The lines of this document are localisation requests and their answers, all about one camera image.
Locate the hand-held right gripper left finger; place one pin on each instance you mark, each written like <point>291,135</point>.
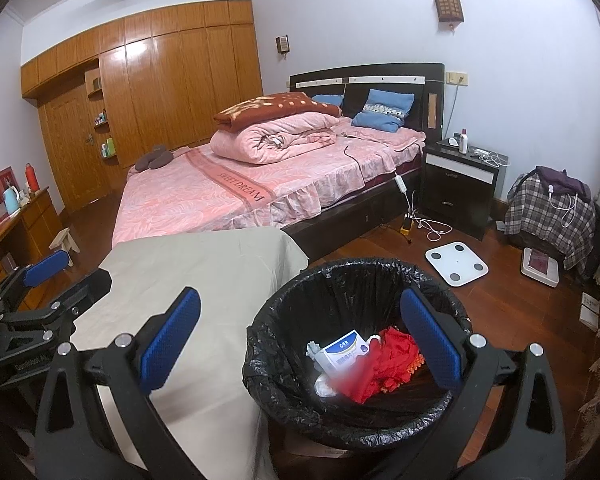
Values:
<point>172,345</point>

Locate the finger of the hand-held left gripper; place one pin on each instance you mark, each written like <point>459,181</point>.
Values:
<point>45,266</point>
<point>65,300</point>

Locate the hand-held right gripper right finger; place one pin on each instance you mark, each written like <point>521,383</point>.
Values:
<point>432,337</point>

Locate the red cloth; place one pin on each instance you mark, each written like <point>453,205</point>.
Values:
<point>395,355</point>

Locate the white and blue box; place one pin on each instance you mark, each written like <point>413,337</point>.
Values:
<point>345,350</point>

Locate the white plastic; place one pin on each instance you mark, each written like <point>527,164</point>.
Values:
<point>325,387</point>

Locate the black-lined trash bin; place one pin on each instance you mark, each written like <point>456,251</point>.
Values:
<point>300,310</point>

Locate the small wooden stool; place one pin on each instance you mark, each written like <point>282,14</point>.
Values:
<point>65,240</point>

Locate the wooden cabinet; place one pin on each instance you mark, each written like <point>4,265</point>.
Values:
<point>15,240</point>

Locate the light blue kettle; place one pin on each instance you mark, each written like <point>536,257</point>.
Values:
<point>11,199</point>

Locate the white bathroom scale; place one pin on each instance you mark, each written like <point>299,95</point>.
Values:
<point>457,262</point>

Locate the grey-covered table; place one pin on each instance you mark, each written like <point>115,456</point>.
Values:
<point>205,270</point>

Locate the red thermos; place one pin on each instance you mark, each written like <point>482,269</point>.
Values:
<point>30,177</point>

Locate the yellow power strip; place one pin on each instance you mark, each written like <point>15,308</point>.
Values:
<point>406,224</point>

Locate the white and red flat box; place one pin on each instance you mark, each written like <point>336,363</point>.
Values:
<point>540,262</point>

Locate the green bottle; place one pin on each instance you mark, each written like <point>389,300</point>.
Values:
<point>109,148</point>

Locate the black nightstand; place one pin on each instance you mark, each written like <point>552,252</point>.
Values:
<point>457,190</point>

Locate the grey neck pillow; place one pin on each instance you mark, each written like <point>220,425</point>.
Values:
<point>152,157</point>

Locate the small shelf bottles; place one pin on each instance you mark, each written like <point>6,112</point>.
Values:
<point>100,119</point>

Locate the white paper booklet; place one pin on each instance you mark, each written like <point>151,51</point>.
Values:
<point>590,310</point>

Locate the bed with pink sheet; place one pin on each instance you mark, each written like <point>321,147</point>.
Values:
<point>205,185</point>

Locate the plaid bag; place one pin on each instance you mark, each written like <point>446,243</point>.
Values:
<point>550,220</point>

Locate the small cardboard box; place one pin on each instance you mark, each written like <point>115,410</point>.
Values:
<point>96,82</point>

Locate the white bottle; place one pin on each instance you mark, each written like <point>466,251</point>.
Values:
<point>463,141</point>

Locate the purple cloth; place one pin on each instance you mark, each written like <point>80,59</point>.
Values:
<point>562,177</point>

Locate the blue pillow with patterned band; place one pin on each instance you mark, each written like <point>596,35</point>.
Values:
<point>385,110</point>

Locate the pink folded quilt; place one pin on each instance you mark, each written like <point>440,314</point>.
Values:
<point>280,137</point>

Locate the wooden wardrobe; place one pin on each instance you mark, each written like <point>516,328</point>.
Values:
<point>180,75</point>

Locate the dark headboard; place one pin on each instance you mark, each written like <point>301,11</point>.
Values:
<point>432,85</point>

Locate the red-brown folded blanket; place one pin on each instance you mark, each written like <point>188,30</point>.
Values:
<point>275,107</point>

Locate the plain blue pillow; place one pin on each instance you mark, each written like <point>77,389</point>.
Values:
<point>327,100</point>

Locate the wall outlet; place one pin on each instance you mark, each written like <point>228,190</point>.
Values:
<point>455,78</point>

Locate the small wall lamp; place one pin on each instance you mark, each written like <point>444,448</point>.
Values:
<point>282,44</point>

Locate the large wooden wall lamp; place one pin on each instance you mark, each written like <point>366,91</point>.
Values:
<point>449,7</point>

